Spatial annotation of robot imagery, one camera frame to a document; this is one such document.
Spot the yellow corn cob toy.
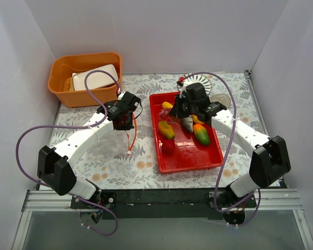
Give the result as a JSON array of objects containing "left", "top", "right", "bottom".
[{"left": 162, "top": 102, "right": 173, "bottom": 109}]

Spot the green orange mango toy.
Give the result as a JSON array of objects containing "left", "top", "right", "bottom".
[{"left": 193, "top": 124, "right": 210, "bottom": 145}]

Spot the orange plastic tub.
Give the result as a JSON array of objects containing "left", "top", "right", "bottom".
[{"left": 47, "top": 52, "right": 122, "bottom": 108}]

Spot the striped round plate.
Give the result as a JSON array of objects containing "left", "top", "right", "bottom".
[{"left": 182, "top": 74, "right": 212, "bottom": 95}]

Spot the speckled grey round dish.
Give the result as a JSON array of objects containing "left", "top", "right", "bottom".
[{"left": 210, "top": 94, "right": 231, "bottom": 108}]

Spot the yellow item in tub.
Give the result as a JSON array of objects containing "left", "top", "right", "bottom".
[{"left": 63, "top": 73, "right": 76, "bottom": 92}]

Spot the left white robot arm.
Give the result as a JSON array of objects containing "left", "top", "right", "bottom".
[{"left": 37, "top": 92, "right": 141, "bottom": 208}]

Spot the purple grape bunch toy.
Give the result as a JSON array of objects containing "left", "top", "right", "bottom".
[{"left": 159, "top": 108, "right": 180, "bottom": 126}]

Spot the red plastic tray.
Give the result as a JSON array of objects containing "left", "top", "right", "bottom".
[{"left": 149, "top": 92, "right": 223, "bottom": 174}]

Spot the yellow orange mango toy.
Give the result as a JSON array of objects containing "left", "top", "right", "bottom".
[{"left": 158, "top": 121, "right": 175, "bottom": 140}]

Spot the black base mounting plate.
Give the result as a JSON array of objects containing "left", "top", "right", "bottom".
[{"left": 70, "top": 187, "right": 256, "bottom": 225}]

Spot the red apple toy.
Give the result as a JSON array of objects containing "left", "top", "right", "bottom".
[{"left": 161, "top": 140, "right": 175, "bottom": 155}]

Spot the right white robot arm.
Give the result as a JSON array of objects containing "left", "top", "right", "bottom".
[{"left": 170, "top": 82, "right": 291, "bottom": 207}]

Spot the white rectangular dish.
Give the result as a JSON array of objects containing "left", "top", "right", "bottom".
[{"left": 71, "top": 64, "right": 118, "bottom": 91}]

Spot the grey fish toy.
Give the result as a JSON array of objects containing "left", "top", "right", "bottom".
[{"left": 180, "top": 116, "right": 194, "bottom": 133}]

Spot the orange fruit toy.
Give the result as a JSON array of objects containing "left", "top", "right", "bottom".
[{"left": 191, "top": 115, "right": 204, "bottom": 125}]

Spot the clear zip top bag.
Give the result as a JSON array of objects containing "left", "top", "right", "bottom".
[{"left": 84, "top": 125, "right": 136, "bottom": 163}]

